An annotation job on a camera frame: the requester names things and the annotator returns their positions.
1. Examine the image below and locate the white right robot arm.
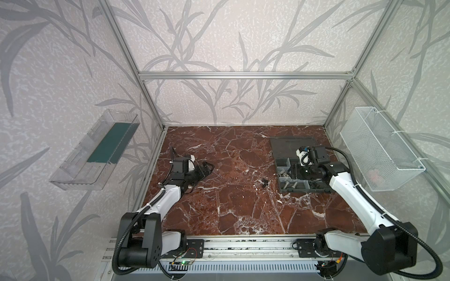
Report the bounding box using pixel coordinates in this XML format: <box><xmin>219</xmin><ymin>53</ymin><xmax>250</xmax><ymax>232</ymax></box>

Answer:
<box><xmin>288</xmin><ymin>146</ymin><xmax>444</xmax><ymax>280</ymax></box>

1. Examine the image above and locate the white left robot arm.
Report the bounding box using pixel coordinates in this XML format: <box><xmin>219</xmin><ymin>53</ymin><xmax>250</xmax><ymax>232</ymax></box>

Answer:
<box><xmin>111</xmin><ymin>155</ymin><xmax>214</xmax><ymax>281</ymax></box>

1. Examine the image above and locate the clear plastic organizer box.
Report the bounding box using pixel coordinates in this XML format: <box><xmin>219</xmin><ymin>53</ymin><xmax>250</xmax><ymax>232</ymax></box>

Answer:
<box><xmin>270</xmin><ymin>137</ymin><xmax>333</xmax><ymax>193</ymax></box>

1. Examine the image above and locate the pink object in basket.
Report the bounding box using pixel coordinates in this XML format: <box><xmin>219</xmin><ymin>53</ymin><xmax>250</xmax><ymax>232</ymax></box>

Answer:
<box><xmin>367</xmin><ymin>169</ymin><xmax>384</xmax><ymax>185</ymax></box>

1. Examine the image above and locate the aluminium rear crossbar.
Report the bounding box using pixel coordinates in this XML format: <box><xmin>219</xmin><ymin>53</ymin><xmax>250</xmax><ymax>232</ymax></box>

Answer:
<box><xmin>138</xmin><ymin>71</ymin><xmax>353</xmax><ymax>80</ymax></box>

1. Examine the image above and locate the white wire mesh basket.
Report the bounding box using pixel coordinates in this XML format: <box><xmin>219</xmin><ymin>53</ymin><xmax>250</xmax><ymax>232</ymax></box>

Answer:
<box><xmin>341</xmin><ymin>107</ymin><xmax>426</xmax><ymax>192</ymax></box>

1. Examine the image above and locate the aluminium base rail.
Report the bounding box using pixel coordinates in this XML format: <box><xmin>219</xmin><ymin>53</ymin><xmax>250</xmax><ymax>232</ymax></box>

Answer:
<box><xmin>154</xmin><ymin>234</ymin><xmax>398</xmax><ymax>261</ymax></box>

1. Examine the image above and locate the clear wall shelf green bottom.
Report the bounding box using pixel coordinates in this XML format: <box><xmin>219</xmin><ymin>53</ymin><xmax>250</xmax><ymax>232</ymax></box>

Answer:
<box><xmin>49</xmin><ymin>110</ymin><xmax>140</xmax><ymax>191</ymax></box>

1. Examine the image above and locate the aluminium frame post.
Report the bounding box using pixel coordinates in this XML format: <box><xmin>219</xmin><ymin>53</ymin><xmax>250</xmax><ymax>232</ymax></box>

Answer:
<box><xmin>323</xmin><ymin>0</ymin><xmax>402</xmax><ymax>128</ymax></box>

